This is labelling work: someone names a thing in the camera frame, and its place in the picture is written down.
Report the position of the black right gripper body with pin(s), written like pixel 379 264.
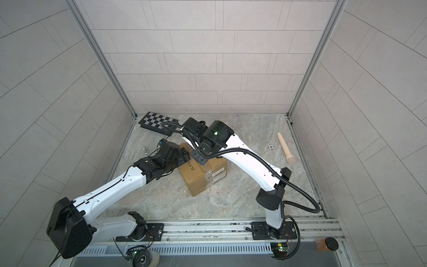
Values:
pixel 197 156

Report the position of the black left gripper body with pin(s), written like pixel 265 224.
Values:
pixel 170 166

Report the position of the brown cardboard express box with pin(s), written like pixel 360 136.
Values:
pixel 199 177

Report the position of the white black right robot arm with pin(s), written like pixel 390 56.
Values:
pixel 219 140

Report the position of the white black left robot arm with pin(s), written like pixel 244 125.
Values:
pixel 73 224

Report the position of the black white chessboard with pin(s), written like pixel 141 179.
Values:
pixel 152 121

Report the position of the round black speaker device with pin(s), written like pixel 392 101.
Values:
pixel 141 256

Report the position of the green circuit board right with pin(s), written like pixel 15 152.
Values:
pixel 279 250

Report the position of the brown jar black lid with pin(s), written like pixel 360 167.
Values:
pixel 327 244

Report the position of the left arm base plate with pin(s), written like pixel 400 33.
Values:
pixel 151 232

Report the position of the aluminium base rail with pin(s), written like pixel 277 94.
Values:
pixel 223 243

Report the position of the cream plastic handle tool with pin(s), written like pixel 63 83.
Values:
pixel 290 158

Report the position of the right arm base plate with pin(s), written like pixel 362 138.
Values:
pixel 262 231

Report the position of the aluminium corner post left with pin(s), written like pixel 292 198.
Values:
pixel 94 46

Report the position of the aluminium corner post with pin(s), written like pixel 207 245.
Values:
pixel 325 37
pixel 94 46

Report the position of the aluminium corner post right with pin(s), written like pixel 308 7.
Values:
pixel 325 37

